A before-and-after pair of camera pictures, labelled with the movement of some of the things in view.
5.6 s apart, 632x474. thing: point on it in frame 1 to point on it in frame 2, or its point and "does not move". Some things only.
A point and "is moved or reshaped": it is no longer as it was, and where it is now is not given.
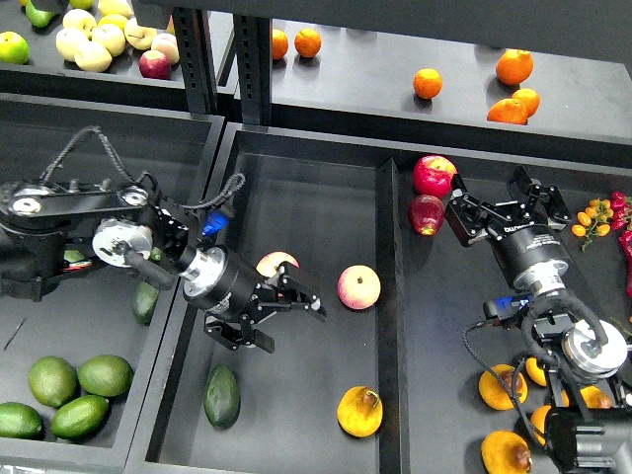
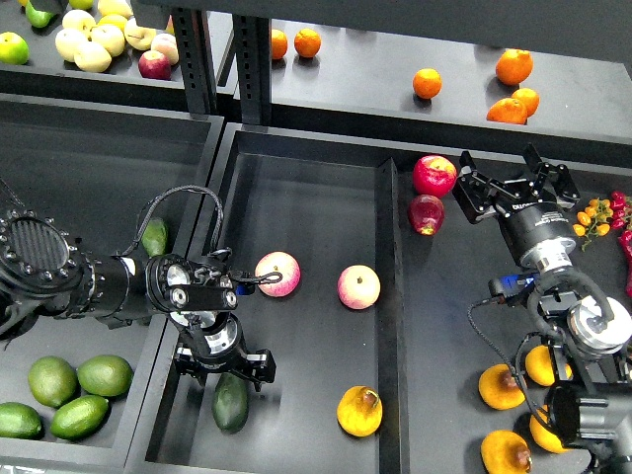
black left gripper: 219,282 to 212,340
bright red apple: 433,175 does not move
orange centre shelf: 428,83 does not move
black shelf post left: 197,50 does not move
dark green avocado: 221,396 is moved or reshaped
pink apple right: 358,287 does not move
